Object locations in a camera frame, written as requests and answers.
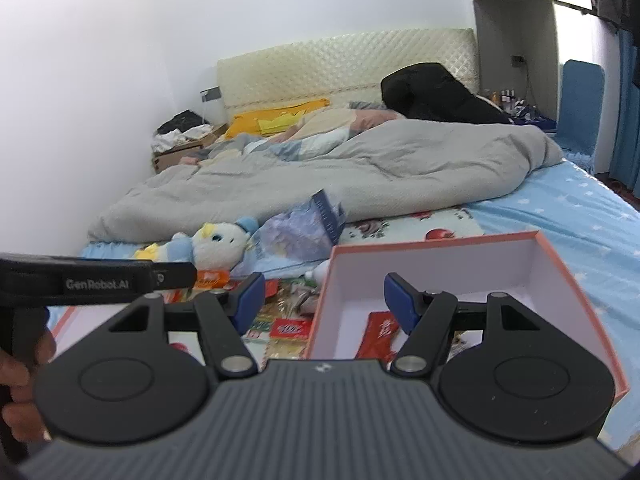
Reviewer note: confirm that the blue curtain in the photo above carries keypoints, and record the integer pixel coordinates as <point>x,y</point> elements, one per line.
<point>625,120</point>

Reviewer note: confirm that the group of small bottles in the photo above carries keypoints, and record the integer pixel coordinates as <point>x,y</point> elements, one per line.
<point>502,99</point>

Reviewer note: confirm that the person's left hand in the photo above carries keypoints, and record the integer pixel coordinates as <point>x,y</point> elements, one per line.
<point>20,410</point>

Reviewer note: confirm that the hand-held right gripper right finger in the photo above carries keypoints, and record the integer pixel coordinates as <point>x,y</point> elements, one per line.
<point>402,305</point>

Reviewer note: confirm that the white blue plush penguin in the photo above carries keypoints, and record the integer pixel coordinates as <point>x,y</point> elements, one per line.
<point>215,245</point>

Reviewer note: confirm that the deep orange cardboard box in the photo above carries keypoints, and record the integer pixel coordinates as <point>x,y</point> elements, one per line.
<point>450,270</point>

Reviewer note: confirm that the white spray bottle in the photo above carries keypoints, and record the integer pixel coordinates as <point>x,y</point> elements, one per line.
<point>316,275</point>

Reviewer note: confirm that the black bag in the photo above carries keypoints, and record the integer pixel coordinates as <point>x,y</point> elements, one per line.
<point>430,92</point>

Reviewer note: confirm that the dark red snack packet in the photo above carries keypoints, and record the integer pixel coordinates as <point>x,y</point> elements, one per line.
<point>377,335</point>

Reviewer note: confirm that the grey duvet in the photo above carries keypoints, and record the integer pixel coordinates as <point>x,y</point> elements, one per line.
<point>350,170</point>

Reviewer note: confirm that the white cloth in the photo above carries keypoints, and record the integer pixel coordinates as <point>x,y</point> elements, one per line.
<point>172,139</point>

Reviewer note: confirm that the dark blue cloth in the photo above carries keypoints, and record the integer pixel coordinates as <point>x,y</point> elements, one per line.
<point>530,117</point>

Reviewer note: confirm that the blue floral bed sheet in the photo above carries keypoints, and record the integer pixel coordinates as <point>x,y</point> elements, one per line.
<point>575,210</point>

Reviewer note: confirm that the black clothing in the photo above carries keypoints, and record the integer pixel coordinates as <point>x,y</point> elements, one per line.
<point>182,121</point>

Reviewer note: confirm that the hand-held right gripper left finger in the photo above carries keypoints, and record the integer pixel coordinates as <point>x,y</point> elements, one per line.
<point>250,302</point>

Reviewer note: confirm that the blue chair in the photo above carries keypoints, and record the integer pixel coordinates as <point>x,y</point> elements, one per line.
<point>580,110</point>

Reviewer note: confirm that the grey snack packet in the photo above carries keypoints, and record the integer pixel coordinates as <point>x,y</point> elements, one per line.
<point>300,297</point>

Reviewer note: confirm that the cream quilted headboard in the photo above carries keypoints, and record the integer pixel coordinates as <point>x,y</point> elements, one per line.
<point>350,65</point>

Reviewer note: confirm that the grey wall socket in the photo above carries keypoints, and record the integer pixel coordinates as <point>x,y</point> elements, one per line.
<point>211,95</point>

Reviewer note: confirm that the shallow orange box lid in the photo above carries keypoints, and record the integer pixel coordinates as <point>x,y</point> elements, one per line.
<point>75,325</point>

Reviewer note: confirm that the black wall socket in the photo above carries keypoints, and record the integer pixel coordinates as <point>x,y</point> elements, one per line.
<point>518,60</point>

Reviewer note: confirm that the brown cardboard box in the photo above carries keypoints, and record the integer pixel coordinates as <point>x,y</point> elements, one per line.
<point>170,157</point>

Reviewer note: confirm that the pale blue plastic bag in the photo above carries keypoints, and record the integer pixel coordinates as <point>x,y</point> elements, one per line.
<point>295,235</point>

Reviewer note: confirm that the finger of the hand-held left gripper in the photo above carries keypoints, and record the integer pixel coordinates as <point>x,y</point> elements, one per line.
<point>175,275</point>

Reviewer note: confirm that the yellow pillow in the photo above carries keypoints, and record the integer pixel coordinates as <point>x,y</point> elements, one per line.
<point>270,117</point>

